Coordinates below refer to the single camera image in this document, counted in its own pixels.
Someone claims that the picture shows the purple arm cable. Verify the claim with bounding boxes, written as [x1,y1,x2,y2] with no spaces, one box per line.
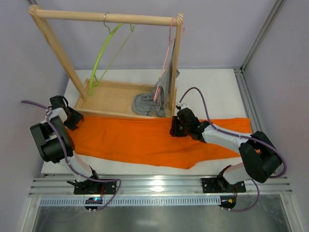
[20,100,122,211]
[178,87,288,212]

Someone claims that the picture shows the aluminium corner frame post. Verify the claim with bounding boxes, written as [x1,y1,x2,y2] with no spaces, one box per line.
[234,0,285,132]

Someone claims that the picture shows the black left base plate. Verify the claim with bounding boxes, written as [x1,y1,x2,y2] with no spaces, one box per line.
[67,180,117,195]

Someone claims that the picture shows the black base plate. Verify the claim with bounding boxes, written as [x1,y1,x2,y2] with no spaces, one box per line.
[67,180,117,195]
[200,177,246,193]

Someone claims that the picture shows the wooden clothes rack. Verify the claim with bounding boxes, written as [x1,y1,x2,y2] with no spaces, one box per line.
[28,4,183,118]

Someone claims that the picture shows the orange trousers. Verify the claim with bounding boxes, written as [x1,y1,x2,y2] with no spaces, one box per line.
[67,116,239,170]

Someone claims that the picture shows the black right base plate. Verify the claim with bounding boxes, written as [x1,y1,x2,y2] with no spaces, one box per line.
[200,177,246,193]

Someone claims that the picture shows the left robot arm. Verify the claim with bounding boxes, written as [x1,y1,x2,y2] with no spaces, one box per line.
[22,95,103,195]

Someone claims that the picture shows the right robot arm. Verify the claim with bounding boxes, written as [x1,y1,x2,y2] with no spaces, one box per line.
[170,107,283,192]

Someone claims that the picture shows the aluminium front rail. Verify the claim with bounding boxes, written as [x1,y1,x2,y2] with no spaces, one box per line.
[28,174,292,207]

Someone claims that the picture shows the pink wire hanger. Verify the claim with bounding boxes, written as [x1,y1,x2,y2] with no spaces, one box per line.
[153,16,176,105]

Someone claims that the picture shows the green plastic hanger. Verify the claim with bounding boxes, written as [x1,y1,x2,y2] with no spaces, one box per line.
[88,23,135,96]

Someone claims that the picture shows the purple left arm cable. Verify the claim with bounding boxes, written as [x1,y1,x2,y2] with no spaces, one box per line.
[20,100,122,211]

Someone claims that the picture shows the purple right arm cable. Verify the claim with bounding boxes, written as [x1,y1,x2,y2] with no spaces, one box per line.
[178,87,288,212]

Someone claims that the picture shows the grey shirt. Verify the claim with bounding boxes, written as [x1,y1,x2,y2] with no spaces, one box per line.
[131,47,174,117]

